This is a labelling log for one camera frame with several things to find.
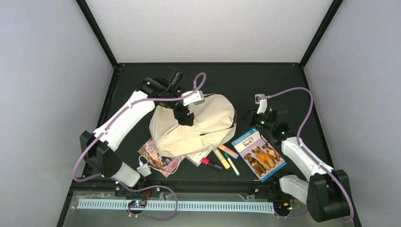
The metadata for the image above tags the beige canvas backpack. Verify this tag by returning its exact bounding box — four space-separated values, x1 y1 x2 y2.
149 94 236 157

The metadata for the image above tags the dog bark reader book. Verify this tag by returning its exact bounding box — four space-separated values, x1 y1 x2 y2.
231 127 287 182

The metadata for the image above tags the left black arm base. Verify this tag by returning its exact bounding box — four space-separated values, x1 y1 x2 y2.
114 186 161 214

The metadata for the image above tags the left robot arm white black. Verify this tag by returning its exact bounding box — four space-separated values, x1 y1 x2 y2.
73 71 206 187

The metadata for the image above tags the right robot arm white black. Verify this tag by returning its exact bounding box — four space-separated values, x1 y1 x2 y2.
243 109 355 223

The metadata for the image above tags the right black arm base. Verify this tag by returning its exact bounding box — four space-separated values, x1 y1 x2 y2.
253 178 295 216

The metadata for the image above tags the thick white coffee book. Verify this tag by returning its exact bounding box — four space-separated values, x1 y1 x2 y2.
185 150 211 166

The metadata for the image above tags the pink black highlighter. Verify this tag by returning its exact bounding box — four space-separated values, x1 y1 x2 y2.
201 157 222 171

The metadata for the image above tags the orange pastel highlighter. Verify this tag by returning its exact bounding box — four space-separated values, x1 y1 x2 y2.
218 145 239 159

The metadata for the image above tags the pink illustrated picture book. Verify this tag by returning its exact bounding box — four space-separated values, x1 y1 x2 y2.
138 138 184 178

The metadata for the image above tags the white teal marker pen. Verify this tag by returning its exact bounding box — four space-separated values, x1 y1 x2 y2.
224 153 240 176

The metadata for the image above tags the yellow highlighter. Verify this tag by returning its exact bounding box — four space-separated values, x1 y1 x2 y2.
213 148 231 169

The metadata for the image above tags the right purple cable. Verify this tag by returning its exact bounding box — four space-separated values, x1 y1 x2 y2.
265 87 355 224

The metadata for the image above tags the white charger with cable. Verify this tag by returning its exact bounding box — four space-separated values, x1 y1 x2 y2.
137 155 182 178

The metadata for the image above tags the light blue slotted cable duct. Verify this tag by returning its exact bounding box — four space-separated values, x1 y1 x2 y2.
75 199 274 214

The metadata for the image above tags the black frame post right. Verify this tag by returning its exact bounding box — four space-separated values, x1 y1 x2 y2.
299 0 343 69

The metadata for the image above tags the black frame post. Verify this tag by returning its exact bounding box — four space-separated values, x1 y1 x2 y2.
76 0 118 68
299 0 343 69

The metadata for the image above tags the black frame post left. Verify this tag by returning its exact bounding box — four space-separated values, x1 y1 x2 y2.
76 0 118 68

